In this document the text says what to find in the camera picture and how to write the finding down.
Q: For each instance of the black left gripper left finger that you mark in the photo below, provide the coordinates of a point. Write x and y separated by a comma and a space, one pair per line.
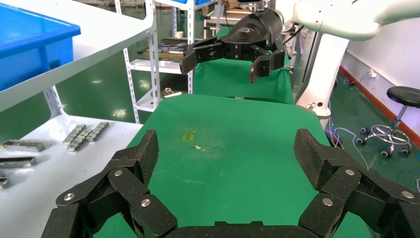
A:
128, 184

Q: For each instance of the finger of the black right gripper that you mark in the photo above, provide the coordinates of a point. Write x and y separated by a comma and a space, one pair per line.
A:
267, 64
200, 54

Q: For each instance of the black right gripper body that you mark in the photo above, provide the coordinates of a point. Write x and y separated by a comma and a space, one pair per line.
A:
252, 33

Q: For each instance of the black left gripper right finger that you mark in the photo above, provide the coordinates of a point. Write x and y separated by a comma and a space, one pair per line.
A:
341, 177

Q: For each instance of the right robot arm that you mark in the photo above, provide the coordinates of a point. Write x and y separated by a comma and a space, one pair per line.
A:
334, 19

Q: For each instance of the white paper cup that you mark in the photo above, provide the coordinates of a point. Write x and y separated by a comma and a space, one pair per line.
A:
179, 34

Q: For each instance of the black tool set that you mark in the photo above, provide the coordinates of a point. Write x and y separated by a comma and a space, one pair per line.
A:
164, 49

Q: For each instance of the background white shelf rack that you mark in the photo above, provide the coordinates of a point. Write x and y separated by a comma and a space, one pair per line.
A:
164, 66

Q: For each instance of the silver bulldog clip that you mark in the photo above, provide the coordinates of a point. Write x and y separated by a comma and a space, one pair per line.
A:
169, 92

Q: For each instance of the white robot torso column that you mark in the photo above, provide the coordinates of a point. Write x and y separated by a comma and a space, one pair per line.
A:
323, 75

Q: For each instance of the toothed grey metal strip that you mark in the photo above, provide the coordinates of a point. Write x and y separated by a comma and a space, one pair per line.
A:
79, 142
74, 134
97, 131

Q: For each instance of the large green table cloth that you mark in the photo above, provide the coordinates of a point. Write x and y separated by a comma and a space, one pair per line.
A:
229, 148

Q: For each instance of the white metal shelf rack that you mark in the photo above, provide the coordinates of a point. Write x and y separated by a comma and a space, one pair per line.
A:
108, 29

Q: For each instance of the black seat caster stool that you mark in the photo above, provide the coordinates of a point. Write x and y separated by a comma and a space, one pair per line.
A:
405, 97

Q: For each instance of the blue plastic bin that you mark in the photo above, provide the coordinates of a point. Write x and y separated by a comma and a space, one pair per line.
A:
29, 42

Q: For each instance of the white wall outlet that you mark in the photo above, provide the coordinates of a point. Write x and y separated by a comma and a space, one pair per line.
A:
372, 74

